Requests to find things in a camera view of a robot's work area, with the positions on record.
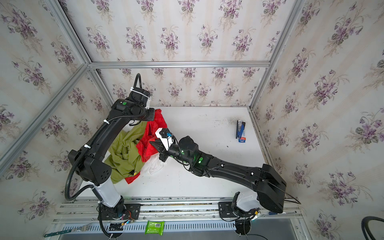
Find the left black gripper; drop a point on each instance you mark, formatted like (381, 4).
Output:
(148, 114)

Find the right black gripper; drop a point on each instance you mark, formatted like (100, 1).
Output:
(163, 150)

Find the red cloth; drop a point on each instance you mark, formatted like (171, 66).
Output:
(138, 144)

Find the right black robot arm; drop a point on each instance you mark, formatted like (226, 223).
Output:
(265, 181)

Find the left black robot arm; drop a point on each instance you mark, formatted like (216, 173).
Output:
(87, 162)

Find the white cloth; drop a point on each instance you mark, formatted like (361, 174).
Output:
(152, 166)

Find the olive green cloth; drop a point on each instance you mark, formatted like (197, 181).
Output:
(124, 158)

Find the green wipes packet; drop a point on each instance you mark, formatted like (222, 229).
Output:
(155, 228)

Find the green circuit board strip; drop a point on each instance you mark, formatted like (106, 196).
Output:
(57, 233)

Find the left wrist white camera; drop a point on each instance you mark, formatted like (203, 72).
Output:
(146, 98)

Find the wrist white camera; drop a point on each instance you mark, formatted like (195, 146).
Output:
(146, 98)
(166, 137)

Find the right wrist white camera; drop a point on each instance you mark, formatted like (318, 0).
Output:
(166, 137)

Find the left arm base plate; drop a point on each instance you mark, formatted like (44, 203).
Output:
(122, 212)

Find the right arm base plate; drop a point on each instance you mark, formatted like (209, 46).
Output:
(229, 210)

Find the aluminium rail frame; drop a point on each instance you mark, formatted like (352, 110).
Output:
(179, 216)

